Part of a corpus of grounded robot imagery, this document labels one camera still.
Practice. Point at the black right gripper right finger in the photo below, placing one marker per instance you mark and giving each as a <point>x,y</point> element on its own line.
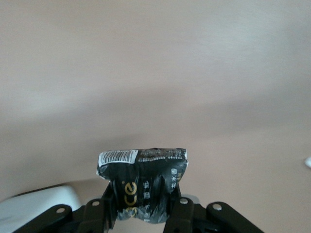
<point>184,218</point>

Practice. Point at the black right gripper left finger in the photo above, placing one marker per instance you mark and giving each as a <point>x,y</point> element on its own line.
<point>97,216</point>

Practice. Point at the black snack wrapper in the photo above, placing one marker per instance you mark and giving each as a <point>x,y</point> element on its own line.
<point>145,182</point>

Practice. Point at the white square trash bin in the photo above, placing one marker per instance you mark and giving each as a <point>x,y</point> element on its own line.
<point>36,196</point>

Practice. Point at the beige rubber band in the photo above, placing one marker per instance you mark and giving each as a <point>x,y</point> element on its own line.
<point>308,162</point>

